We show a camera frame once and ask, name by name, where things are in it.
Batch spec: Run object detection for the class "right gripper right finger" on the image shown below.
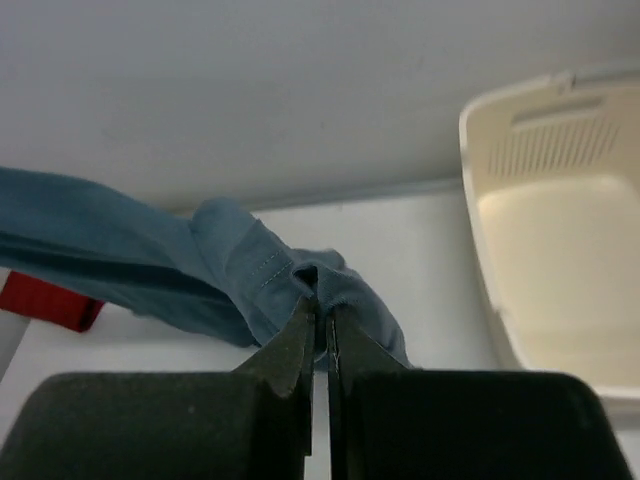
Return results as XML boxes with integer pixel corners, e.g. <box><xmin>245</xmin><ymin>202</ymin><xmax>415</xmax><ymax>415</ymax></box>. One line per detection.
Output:
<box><xmin>326</xmin><ymin>307</ymin><xmax>631</xmax><ymax>479</ymax></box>

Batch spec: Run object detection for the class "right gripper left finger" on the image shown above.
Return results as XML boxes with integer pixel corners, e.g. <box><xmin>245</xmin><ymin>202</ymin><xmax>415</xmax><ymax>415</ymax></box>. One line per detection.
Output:
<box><xmin>1</xmin><ymin>299</ymin><xmax>316</xmax><ymax>479</ymax></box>

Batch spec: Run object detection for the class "blue t shirt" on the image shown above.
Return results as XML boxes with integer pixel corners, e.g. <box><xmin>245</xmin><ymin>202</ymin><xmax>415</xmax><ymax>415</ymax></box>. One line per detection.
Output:
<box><xmin>1</xmin><ymin>168</ymin><xmax>407</xmax><ymax>363</ymax></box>

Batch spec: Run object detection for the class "red t shirt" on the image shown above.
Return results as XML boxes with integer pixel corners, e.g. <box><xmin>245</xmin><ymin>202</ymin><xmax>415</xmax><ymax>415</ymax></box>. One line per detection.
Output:
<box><xmin>1</xmin><ymin>271</ymin><xmax>104</xmax><ymax>333</ymax></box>

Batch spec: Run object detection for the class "cream plastic laundry basket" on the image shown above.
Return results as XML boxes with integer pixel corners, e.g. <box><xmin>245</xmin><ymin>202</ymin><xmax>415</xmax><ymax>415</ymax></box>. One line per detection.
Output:
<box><xmin>459</xmin><ymin>71</ymin><xmax>639</xmax><ymax>416</ymax></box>

